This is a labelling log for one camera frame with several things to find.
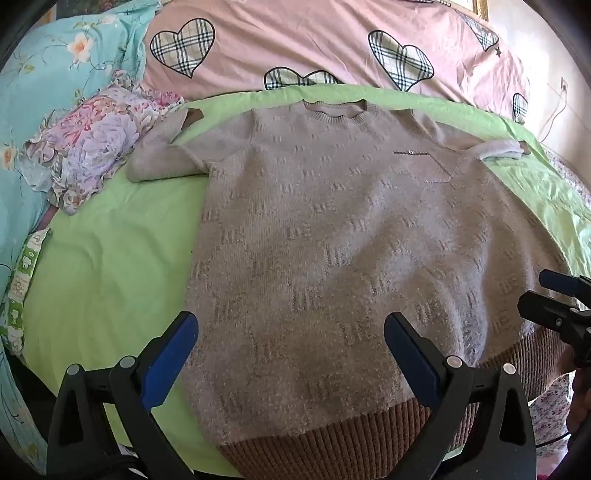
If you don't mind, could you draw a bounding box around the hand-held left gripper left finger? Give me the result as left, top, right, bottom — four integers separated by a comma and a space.
46, 311, 200, 480

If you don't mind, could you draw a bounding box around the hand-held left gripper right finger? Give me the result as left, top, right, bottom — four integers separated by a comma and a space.
385, 312, 539, 480

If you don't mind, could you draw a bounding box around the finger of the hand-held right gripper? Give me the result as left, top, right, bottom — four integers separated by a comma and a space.
539, 269, 591, 306
517, 291, 591, 334

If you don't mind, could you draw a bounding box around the grey knit sweater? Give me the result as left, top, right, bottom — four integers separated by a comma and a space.
127, 98, 580, 478

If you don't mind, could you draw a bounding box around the small floral print mattress sheet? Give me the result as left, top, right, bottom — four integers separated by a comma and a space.
529, 148, 591, 457

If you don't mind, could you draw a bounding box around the light green bed sheet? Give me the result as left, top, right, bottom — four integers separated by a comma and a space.
21, 83, 591, 476

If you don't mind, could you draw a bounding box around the green cartoon print cloth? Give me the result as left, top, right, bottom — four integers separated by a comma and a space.
0, 228, 52, 356

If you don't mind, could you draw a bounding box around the purple floral ruffled pillow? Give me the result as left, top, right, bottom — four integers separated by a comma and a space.
23, 69, 185, 216

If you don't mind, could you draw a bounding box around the gold framed floral picture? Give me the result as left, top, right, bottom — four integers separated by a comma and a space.
450, 0, 489, 22

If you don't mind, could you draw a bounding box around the light blue floral quilt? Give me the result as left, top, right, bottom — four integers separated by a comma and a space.
0, 0, 162, 474

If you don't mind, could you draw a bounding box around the pink heart print quilt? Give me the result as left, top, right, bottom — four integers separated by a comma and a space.
143, 0, 529, 124

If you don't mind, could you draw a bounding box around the thin white cable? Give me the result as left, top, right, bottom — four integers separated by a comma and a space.
538, 90, 567, 142

